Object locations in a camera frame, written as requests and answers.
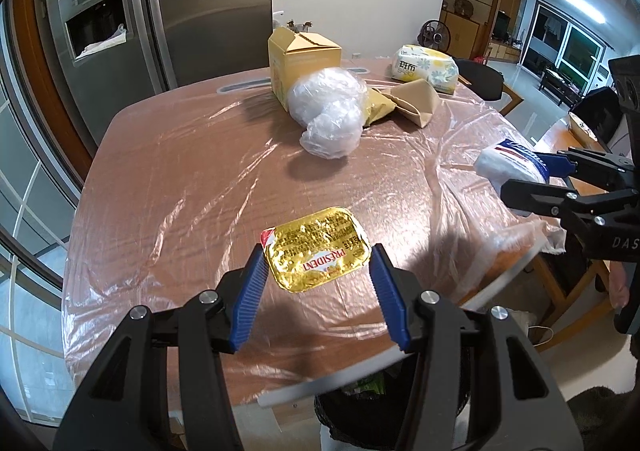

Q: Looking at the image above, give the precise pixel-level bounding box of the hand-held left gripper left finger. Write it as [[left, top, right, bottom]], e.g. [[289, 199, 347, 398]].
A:
[[52, 243, 273, 451]]

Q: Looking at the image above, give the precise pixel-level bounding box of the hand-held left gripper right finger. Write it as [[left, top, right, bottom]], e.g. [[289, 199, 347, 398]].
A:
[[369, 243, 586, 451]]

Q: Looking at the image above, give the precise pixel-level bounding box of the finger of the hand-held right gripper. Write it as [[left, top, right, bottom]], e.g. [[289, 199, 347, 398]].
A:
[[537, 148, 640, 188], [500, 178, 640, 233]]

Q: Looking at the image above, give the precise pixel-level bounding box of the white packet with blue print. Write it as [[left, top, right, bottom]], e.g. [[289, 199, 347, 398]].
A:
[[474, 138, 551, 218]]

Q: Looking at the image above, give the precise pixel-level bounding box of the golden foil butter packet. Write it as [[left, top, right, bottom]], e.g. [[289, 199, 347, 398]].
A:
[[260, 206, 373, 293]]

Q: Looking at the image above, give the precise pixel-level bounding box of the black trash bin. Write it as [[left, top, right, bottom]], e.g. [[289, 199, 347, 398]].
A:
[[314, 346, 473, 451]]

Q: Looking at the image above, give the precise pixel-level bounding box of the person's right hand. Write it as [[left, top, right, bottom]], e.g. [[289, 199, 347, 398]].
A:
[[607, 265, 630, 308]]

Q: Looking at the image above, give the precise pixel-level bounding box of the black chair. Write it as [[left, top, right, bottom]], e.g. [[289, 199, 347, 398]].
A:
[[452, 58, 526, 117]]

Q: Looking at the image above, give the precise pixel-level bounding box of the large glass window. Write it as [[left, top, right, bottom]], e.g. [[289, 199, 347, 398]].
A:
[[520, 1, 613, 92]]

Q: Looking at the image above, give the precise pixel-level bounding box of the tan paper bag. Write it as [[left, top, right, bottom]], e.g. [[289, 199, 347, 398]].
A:
[[382, 79, 444, 128]]

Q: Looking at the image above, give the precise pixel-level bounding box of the floral tissue pack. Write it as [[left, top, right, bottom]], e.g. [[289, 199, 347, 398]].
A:
[[390, 44, 460, 94]]

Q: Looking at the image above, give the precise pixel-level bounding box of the yellowish paper packet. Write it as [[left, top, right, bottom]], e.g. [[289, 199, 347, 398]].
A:
[[361, 87, 401, 128]]

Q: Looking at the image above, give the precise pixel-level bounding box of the black standing fan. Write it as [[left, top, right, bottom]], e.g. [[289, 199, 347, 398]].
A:
[[417, 20, 453, 52]]

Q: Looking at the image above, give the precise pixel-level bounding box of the dark fluffy rug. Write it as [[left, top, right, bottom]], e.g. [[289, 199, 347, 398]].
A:
[[567, 385, 640, 451]]

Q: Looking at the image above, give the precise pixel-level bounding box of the crumpled white plastic bag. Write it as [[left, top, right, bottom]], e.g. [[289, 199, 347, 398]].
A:
[[286, 66, 370, 161]]

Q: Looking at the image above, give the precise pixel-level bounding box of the yellow cardboard box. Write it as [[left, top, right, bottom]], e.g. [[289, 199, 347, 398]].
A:
[[267, 26, 343, 112]]

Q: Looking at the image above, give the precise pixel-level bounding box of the glass sliding door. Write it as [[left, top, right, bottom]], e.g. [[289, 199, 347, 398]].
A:
[[0, 0, 96, 427]]

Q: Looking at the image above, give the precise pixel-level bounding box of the white cloth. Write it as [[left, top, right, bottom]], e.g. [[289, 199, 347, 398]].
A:
[[75, 24, 127, 57]]

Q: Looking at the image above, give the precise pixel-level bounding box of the stainless steel refrigerator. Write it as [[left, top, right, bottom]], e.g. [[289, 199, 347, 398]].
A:
[[42, 0, 273, 97]]

